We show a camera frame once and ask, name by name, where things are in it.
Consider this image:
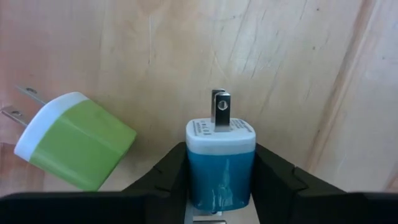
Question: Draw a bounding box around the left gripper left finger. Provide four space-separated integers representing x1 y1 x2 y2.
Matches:
0 141 189 224

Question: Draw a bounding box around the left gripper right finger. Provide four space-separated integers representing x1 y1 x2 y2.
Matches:
251 142 398 224

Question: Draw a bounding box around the green and white charger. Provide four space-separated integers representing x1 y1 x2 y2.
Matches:
0 85 137 192

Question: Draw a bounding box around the blue and white charger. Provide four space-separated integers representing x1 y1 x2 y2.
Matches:
185 88 257 212

